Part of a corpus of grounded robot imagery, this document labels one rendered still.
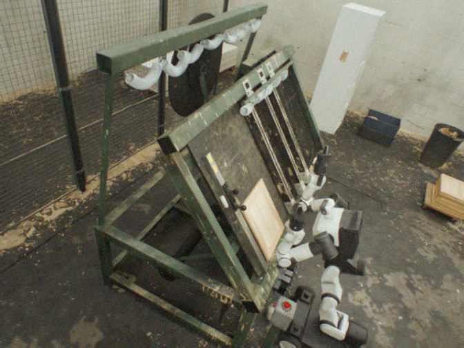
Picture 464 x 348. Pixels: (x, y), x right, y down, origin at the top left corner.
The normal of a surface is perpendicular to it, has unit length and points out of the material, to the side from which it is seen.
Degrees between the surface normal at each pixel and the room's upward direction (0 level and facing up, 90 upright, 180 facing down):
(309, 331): 0
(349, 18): 90
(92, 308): 0
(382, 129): 90
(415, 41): 90
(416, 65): 90
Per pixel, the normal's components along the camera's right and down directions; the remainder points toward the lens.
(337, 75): -0.50, 0.47
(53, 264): 0.16, -0.78
